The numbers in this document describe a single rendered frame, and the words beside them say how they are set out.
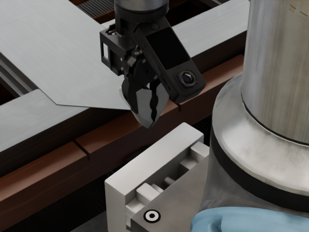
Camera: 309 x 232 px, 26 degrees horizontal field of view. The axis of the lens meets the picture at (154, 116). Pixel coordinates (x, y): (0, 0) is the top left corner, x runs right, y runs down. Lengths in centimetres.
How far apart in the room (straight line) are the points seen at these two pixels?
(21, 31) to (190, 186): 61
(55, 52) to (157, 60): 33
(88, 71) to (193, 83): 29
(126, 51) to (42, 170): 23
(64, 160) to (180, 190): 37
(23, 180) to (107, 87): 20
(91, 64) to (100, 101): 10
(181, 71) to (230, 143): 48
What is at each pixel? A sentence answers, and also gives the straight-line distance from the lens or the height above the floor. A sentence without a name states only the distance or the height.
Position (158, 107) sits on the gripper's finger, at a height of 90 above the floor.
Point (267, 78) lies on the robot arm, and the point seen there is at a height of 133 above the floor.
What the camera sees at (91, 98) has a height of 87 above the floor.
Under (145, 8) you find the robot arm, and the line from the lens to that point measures 84.
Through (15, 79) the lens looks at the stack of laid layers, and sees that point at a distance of 113.
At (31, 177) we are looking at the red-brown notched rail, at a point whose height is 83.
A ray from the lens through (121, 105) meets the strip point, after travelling 103.
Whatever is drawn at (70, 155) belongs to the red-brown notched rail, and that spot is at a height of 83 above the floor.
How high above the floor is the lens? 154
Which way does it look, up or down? 41 degrees down
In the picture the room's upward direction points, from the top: straight up
